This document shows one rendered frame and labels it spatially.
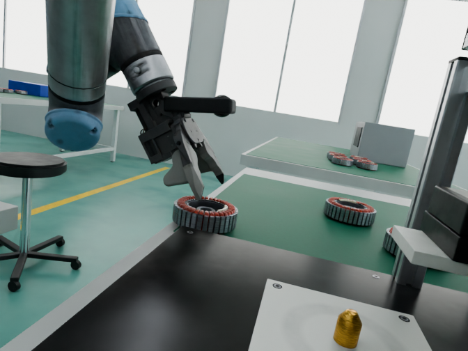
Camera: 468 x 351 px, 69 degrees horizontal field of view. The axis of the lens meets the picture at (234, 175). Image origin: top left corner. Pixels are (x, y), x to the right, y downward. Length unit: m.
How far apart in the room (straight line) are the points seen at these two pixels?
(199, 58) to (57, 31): 4.63
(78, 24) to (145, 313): 0.32
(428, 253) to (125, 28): 0.52
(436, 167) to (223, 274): 0.28
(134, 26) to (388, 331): 0.54
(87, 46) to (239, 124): 4.43
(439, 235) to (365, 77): 4.57
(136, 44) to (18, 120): 6.09
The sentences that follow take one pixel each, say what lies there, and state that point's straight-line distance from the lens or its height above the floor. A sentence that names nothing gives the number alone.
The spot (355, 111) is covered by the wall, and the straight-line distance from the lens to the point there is 4.79.
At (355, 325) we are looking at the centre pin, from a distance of 0.31.
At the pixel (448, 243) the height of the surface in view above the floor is 0.89.
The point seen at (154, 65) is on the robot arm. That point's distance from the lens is 0.59.
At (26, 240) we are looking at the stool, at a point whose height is 0.14.
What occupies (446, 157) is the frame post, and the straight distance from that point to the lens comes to 0.48.
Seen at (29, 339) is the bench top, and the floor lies 0.75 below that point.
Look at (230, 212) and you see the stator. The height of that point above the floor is 0.79.
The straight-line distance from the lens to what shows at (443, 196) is 0.30.
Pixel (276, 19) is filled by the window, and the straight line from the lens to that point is 4.95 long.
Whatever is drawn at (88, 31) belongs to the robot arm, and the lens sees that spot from 0.46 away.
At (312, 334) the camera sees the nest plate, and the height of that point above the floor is 0.78.
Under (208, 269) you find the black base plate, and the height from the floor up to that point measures 0.77.
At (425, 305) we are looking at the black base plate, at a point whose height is 0.77.
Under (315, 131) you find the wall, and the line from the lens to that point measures 4.75.
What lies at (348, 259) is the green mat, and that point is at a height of 0.75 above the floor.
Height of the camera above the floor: 0.95
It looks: 11 degrees down
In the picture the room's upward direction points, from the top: 9 degrees clockwise
